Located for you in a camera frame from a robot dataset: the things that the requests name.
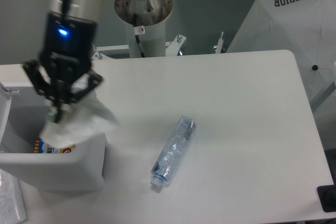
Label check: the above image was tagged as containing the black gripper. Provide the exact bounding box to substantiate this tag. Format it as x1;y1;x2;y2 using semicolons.
22;11;103;123

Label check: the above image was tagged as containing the clear plastic bag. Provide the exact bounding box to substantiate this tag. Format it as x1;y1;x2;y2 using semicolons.
39;94;120;148

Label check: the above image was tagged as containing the clear crushed plastic bottle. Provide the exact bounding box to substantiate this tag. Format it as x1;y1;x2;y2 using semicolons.
150;116;196;188

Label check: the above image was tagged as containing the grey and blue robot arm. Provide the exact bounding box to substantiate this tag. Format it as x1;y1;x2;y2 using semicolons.
22;0;103;123

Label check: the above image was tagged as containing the white plastic trash can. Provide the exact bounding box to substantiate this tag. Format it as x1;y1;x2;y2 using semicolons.
1;81;107;191

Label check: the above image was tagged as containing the yellow blue snack package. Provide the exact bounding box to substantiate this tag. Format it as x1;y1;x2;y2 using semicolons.
34;138;76;154

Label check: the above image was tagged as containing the white notepad with writing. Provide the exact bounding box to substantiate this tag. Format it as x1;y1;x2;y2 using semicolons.
1;170;28;223

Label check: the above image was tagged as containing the white umbrella with lettering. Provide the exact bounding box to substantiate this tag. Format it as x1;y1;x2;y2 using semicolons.
227;0;335;110

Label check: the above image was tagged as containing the black device at edge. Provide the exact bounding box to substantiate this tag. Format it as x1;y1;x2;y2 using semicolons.
317;185;335;212

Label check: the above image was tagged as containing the black cable on pedestal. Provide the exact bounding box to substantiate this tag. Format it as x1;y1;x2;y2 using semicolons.
132;13;146;58

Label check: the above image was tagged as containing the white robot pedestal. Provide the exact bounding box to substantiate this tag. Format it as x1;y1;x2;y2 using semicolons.
114;0;174;59

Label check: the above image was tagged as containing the white metal base bracket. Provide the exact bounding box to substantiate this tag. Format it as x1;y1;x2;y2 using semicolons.
90;31;226;61

